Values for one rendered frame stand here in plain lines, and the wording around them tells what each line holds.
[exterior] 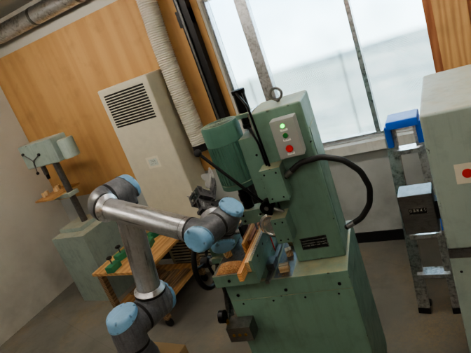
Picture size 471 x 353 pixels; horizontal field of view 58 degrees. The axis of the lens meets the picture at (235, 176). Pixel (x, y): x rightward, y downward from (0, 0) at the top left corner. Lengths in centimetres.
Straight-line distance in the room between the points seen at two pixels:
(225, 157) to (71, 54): 257
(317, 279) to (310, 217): 27
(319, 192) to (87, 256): 272
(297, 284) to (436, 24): 174
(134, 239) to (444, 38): 209
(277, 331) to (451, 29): 195
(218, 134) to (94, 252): 246
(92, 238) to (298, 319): 244
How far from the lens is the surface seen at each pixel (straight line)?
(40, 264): 487
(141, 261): 197
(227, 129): 184
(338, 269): 188
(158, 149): 352
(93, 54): 401
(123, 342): 204
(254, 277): 187
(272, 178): 173
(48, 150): 400
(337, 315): 201
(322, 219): 187
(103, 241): 412
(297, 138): 167
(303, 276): 191
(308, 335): 211
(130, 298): 373
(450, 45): 288
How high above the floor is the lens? 182
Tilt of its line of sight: 17 degrees down
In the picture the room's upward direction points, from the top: 20 degrees counter-clockwise
